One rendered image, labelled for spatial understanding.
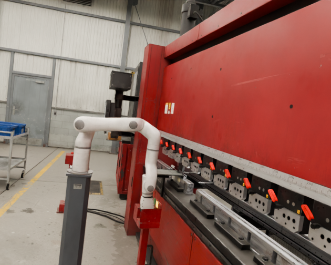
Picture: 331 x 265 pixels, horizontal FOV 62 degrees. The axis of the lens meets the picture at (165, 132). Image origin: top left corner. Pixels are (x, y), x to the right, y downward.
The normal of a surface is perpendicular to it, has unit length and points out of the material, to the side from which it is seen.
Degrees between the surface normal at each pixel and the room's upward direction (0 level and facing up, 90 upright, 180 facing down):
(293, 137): 90
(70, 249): 90
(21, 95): 90
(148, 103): 90
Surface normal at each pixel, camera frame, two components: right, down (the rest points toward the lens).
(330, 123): -0.95, -0.10
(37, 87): 0.20, 0.09
